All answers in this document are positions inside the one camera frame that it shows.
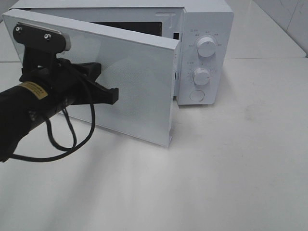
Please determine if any upper white microwave knob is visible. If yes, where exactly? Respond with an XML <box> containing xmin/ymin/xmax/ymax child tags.
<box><xmin>196</xmin><ymin>36</ymin><xmax>217</xmax><ymax>58</ymax></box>

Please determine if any white microwave oven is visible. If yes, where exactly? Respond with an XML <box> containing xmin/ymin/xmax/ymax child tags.
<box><xmin>10</xmin><ymin>0</ymin><xmax>234</xmax><ymax>105</ymax></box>

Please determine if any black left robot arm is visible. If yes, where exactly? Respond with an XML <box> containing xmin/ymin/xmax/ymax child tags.
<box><xmin>0</xmin><ymin>58</ymin><xmax>119</xmax><ymax>163</ymax></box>

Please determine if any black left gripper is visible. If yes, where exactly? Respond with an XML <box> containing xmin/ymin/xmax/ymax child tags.
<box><xmin>19</xmin><ymin>58</ymin><xmax>119</xmax><ymax>113</ymax></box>

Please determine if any round white door button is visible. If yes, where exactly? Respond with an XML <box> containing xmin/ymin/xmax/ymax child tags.
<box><xmin>190</xmin><ymin>90</ymin><xmax>205</xmax><ymax>102</ymax></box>

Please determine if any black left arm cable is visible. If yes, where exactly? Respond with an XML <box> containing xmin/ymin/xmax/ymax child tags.
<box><xmin>12</xmin><ymin>69</ymin><xmax>96</xmax><ymax>161</ymax></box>

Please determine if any white microwave door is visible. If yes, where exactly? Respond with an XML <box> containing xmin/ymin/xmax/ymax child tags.
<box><xmin>3</xmin><ymin>9</ymin><xmax>180</xmax><ymax>147</ymax></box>

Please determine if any white microwave knob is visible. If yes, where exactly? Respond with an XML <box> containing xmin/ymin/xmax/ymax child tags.
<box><xmin>196</xmin><ymin>36</ymin><xmax>217</xmax><ymax>58</ymax></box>
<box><xmin>192</xmin><ymin>68</ymin><xmax>211</xmax><ymax>86</ymax></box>

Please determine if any lower white microwave knob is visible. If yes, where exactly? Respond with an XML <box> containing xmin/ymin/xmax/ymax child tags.
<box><xmin>192</xmin><ymin>68</ymin><xmax>211</xmax><ymax>86</ymax></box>

